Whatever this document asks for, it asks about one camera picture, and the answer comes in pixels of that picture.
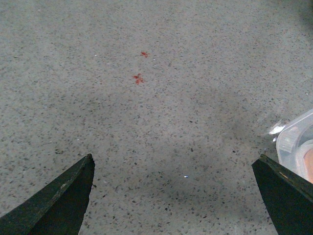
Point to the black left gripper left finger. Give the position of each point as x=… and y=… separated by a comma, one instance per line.
x=58, y=208

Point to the clear plastic egg box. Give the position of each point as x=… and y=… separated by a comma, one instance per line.
x=295, y=146

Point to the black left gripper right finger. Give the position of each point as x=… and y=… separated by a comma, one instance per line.
x=287, y=196

